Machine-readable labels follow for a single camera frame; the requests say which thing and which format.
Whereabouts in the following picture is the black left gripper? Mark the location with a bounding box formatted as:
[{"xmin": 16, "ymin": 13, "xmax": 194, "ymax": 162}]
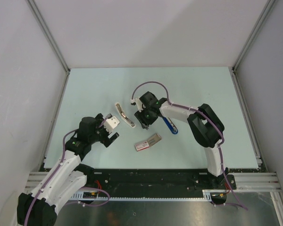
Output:
[{"xmin": 89, "ymin": 113, "xmax": 118, "ymax": 147}]

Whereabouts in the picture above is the blue and black stapler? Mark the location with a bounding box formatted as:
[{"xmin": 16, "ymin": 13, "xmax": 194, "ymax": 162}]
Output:
[{"xmin": 162, "ymin": 117, "xmax": 178, "ymax": 135}]

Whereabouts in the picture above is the red white staple box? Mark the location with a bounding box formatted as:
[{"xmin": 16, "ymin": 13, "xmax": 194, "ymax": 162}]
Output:
[{"xmin": 135, "ymin": 140, "xmax": 150, "ymax": 152}]

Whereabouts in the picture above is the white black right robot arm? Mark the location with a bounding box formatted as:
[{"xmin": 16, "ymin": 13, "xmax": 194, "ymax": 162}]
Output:
[{"xmin": 131, "ymin": 91, "xmax": 226, "ymax": 189}]

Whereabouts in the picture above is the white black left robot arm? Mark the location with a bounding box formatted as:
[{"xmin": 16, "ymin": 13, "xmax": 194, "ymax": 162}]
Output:
[{"xmin": 17, "ymin": 113, "xmax": 120, "ymax": 226}]

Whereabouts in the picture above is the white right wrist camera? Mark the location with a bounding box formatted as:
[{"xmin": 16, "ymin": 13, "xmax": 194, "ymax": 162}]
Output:
[{"xmin": 130, "ymin": 97, "xmax": 144, "ymax": 112}]

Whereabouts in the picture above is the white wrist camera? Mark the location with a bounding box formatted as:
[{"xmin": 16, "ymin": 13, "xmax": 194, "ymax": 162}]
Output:
[
  {"xmin": 103, "ymin": 114, "xmax": 120, "ymax": 133},
  {"xmin": 130, "ymin": 97, "xmax": 144, "ymax": 112}
]

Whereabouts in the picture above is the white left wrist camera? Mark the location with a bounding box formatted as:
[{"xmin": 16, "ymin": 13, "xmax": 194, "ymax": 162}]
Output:
[{"xmin": 103, "ymin": 114, "xmax": 120, "ymax": 133}]

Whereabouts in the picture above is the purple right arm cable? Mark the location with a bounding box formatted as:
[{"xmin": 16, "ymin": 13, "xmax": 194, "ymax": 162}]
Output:
[{"xmin": 131, "ymin": 81, "xmax": 249, "ymax": 210}]

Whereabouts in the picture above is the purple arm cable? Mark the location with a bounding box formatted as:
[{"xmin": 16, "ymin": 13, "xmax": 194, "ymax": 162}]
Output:
[
  {"xmin": 22, "ymin": 115, "xmax": 110, "ymax": 226},
  {"xmin": 131, "ymin": 81, "xmax": 249, "ymax": 210}
]

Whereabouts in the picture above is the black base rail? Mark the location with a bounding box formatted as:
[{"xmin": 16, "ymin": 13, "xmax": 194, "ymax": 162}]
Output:
[{"xmin": 75, "ymin": 164, "xmax": 236, "ymax": 197}]

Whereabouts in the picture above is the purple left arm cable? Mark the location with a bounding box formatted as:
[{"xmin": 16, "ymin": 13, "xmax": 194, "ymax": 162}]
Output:
[{"xmin": 22, "ymin": 115, "xmax": 110, "ymax": 226}]

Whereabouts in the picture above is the white slotted cable duct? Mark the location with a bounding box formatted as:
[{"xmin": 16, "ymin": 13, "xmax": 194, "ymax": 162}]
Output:
[{"xmin": 69, "ymin": 191, "xmax": 211, "ymax": 202}]

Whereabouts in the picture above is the aluminium frame crossbar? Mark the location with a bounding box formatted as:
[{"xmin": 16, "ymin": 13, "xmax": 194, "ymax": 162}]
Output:
[{"xmin": 25, "ymin": 172, "xmax": 281, "ymax": 192}]

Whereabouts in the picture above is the aluminium frame post left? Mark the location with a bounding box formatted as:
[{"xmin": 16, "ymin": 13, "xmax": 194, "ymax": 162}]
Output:
[{"xmin": 26, "ymin": 0, "xmax": 70, "ymax": 72}]

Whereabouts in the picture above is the aluminium frame post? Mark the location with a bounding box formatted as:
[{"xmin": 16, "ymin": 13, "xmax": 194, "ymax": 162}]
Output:
[
  {"xmin": 26, "ymin": 0, "xmax": 70, "ymax": 72},
  {"xmin": 232, "ymin": 0, "xmax": 278, "ymax": 72}
]

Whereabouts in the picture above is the aluminium frame post right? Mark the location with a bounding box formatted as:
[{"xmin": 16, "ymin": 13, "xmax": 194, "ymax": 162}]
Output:
[{"xmin": 232, "ymin": 0, "xmax": 278, "ymax": 72}]

